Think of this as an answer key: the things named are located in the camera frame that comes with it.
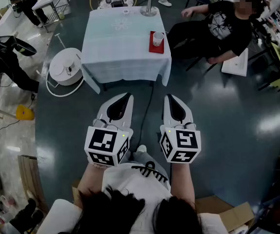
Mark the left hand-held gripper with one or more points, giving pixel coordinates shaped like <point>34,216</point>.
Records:
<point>105,142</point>

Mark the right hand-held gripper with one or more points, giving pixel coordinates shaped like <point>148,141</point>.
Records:
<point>181,145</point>

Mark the red tray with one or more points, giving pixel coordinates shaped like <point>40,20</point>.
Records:
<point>154,49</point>

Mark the white cup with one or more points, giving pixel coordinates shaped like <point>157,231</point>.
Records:
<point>158,38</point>

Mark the person's left forearm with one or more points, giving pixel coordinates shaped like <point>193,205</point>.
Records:
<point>88,181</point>

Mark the person's right forearm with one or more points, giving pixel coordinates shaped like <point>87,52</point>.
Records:
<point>182,184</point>

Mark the person's white shoe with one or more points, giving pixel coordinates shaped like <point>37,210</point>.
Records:
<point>141,148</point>

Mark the white round appliance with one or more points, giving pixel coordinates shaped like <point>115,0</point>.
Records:
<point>65,67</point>

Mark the table with pale blue cloth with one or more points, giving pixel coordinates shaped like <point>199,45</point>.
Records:
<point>120,43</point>

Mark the person's white printed shirt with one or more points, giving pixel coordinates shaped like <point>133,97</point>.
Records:
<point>135,184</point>

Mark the white flat slab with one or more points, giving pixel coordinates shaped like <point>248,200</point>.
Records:
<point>237,63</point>

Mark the yellow bucket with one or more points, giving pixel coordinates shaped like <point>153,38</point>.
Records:
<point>24,113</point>

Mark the wooden board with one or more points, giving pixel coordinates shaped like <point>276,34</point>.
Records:
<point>31,179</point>

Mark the small black box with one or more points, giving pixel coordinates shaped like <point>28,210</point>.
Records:
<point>117,4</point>

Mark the cardboard box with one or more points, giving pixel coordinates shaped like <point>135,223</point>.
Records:
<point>225,211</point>

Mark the metal post stand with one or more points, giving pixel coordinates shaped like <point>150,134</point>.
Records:
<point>149,6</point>

